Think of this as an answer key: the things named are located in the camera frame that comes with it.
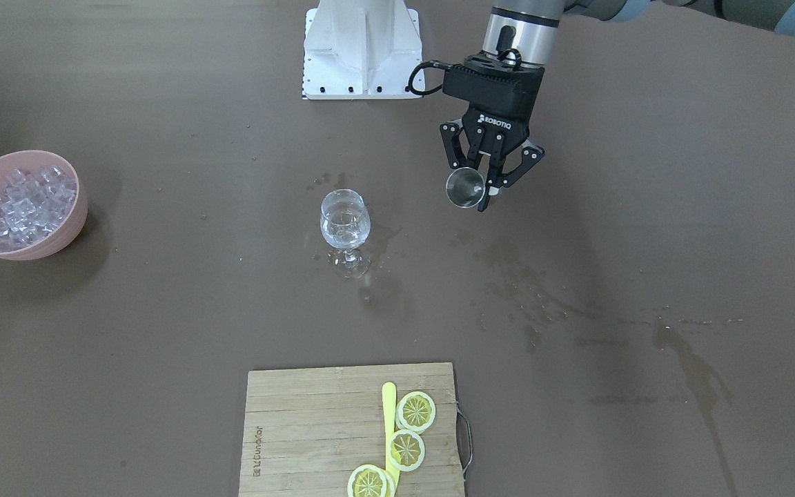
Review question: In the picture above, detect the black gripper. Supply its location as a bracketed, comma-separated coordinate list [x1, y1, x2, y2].
[439, 104, 545, 212]

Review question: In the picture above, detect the steel double jigger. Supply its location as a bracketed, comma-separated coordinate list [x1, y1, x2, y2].
[445, 167, 487, 208]

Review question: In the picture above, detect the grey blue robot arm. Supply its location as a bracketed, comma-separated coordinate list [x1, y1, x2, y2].
[415, 1, 649, 211]

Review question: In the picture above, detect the clear wine glass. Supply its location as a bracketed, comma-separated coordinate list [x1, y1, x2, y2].
[320, 188, 371, 279]

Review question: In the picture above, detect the clear ice cubes pile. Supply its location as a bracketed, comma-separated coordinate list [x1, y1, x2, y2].
[0, 164, 79, 253]

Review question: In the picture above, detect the yellow plastic knife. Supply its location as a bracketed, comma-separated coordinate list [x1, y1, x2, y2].
[381, 382, 400, 496]

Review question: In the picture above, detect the lemon slice far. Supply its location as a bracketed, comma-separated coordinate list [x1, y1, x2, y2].
[395, 391, 437, 434]

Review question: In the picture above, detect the lemon slice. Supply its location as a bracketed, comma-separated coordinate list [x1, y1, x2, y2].
[345, 465, 395, 497]
[386, 429, 426, 472]
[395, 391, 437, 434]

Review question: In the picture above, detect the lemon slice middle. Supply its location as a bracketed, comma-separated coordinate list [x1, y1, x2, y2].
[386, 429, 426, 472]

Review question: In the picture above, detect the bamboo cutting board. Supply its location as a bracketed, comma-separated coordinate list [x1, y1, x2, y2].
[239, 362, 466, 496]

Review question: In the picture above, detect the lemon slice near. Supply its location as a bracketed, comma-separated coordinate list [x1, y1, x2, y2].
[345, 465, 395, 497]

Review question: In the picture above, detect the pink bowl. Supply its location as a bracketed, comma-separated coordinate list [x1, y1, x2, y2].
[0, 150, 88, 261]

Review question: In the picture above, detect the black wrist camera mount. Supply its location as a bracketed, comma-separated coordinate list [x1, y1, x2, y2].
[442, 54, 545, 121]

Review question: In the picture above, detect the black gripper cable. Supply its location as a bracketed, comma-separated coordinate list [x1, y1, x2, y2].
[406, 61, 453, 96]

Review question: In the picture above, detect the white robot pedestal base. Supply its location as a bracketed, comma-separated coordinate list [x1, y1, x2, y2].
[301, 1, 422, 100]

